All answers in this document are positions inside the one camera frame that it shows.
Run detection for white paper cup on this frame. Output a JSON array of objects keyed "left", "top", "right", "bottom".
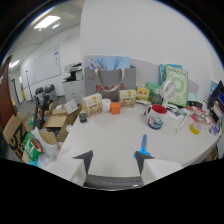
[{"left": 101, "top": 98, "right": 112, "bottom": 113}]

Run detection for green glass jar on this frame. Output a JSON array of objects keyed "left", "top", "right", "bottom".
[{"left": 152, "top": 88, "right": 163, "bottom": 106}]

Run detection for open cardboard box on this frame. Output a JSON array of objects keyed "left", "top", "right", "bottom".
[{"left": 42, "top": 108, "right": 81, "bottom": 144}]

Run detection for orange cube box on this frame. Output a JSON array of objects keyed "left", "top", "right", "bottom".
[{"left": 110, "top": 101, "right": 122, "bottom": 115}]

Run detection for white box cutter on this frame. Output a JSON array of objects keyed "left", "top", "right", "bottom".
[{"left": 175, "top": 111, "right": 192, "bottom": 133}]

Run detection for large cream tea box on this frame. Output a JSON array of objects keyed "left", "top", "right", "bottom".
[{"left": 80, "top": 92, "right": 104, "bottom": 118}]

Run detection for ceiling light panel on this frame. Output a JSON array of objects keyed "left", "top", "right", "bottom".
[{"left": 33, "top": 14, "right": 62, "bottom": 31}]

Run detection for green snack bag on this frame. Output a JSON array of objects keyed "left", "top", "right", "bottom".
[{"left": 22, "top": 131, "right": 45, "bottom": 163}]

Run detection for yellow tape roll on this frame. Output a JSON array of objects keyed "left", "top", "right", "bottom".
[{"left": 189, "top": 122, "right": 202, "bottom": 136}]

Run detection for yellow small box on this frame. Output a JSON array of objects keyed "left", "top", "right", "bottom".
[{"left": 135, "top": 85, "right": 151, "bottom": 100}]

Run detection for blue handled scissors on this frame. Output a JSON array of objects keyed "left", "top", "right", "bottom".
[{"left": 134, "top": 133, "right": 153, "bottom": 158}]

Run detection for wall whiteboard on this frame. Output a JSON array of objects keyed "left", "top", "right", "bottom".
[{"left": 20, "top": 43, "right": 62, "bottom": 90}]

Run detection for green patterned book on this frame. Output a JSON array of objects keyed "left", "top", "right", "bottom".
[{"left": 165, "top": 64, "right": 189, "bottom": 108}]

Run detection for dark laptop screen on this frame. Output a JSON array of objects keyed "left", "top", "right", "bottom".
[{"left": 207, "top": 80, "right": 224, "bottom": 116}]

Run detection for red and white mug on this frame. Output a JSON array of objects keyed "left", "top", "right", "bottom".
[{"left": 145, "top": 104, "right": 169, "bottom": 131}]

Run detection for small black gadget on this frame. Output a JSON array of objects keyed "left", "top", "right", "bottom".
[{"left": 78, "top": 112, "right": 88, "bottom": 124}]

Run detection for grey gift bag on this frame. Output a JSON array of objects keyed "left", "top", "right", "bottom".
[{"left": 83, "top": 65, "right": 137, "bottom": 102}]

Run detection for small white desk fan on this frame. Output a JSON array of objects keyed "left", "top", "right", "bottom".
[{"left": 159, "top": 80, "right": 176, "bottom": 109}]

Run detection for white office printer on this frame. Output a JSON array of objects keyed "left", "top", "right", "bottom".
[{"left": 61, "top": 61, "right": 85, "bottom": 106}]

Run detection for small cream tea box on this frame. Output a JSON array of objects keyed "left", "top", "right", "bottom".
[{"left": 117, "top": 89, "right": 137, "bottom": 109}]

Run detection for black office chair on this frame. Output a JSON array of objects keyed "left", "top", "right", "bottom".
[{"left": 33, "top": 84, "right": 58, "bottom": 129}]

